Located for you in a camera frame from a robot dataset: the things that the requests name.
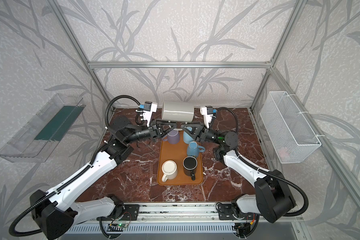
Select grey mug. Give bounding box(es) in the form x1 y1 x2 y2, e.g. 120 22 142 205
162 101 194 123

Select white mug red inside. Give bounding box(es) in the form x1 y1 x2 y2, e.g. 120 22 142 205
162 160 178 182

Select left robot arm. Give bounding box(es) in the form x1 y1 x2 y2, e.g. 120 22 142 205
9 95 177 240

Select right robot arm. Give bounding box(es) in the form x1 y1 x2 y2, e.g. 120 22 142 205
181 106 309 223

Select light blue mug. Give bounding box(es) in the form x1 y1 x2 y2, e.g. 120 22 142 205
183 131 195 145

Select lilac mug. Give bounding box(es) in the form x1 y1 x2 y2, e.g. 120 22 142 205
163 130 180 145

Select blue dotted floral mug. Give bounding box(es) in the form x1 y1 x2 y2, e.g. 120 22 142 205
187 141 206 159

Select black mug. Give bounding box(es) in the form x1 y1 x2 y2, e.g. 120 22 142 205
183 156 198 181

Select orange rectangular tray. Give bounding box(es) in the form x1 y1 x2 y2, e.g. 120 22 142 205
157 133 204 186

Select green circuit board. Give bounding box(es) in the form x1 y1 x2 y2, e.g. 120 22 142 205
107 223 130 232

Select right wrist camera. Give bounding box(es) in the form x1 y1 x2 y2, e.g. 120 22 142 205
200 106 217 129

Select aluminium front rail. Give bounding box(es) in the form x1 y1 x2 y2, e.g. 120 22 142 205
50 201 304 224

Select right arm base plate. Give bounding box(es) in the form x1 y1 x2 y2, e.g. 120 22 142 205
215 203 236 221

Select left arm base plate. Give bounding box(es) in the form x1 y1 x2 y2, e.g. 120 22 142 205
114 204 140 221

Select white wire mesh basket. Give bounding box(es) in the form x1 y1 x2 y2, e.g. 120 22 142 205
260 91 322 164

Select clear plastic wall bin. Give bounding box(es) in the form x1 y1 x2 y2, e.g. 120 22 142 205
0 94 86 163

